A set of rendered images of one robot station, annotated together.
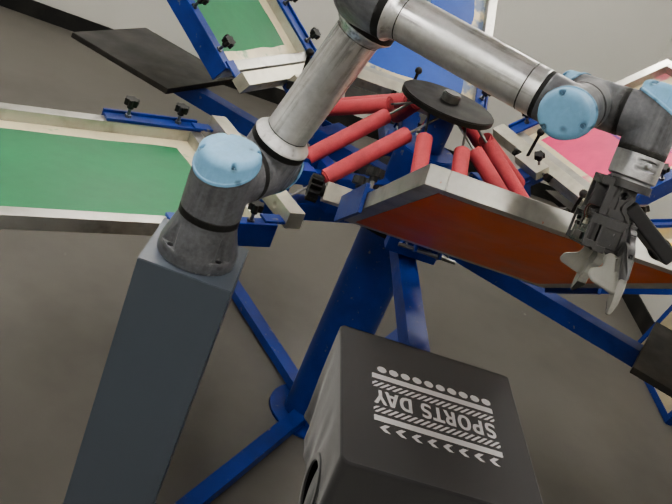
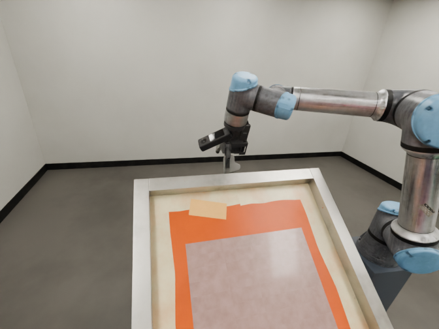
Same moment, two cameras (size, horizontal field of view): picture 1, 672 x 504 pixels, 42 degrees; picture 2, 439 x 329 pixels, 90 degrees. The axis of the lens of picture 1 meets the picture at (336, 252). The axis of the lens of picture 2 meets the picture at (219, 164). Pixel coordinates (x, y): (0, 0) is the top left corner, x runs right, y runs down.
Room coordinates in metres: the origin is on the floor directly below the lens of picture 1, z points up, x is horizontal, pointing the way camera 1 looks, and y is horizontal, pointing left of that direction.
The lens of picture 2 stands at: (2.05, -0.50, 1.87)
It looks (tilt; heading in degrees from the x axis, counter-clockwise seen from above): 26 degrees down; 173
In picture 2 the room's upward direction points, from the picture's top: 5 degrees clockwise
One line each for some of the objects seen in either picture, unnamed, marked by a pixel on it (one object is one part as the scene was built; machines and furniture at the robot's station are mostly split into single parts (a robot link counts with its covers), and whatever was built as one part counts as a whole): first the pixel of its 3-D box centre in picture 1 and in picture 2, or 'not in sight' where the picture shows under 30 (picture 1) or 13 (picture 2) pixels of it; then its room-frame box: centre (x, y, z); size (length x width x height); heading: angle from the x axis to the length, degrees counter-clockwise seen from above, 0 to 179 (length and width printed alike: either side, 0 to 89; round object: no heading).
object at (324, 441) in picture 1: (330, 447); not in sight; (1.62, -0.16, 0.77); 0.46 x 0.09 x 0.36; 10
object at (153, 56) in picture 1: (244, 119); not in sight; (2.97, 0.49, 0.91); 1.34 x 0.41 x 0.08; 70
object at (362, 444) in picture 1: (435, 413); not in sight; (1.65, -0.34, 0.95); 0.48 x 0.44 x 0.01; 10
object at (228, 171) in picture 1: (224, 176); (394, 220); (1.46, 0.24, 1.37); 0.13 x 0.12 x 0.14; 160
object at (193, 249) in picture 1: (203, 231); (381, 243); (1.45, 0.24, 1.25); 0.15 x 0.15 x 0.10
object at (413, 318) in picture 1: (409, 314); not in sight; (2.14, -0.25, 0.89); 1.24 x 0.06 x 0.06; 10
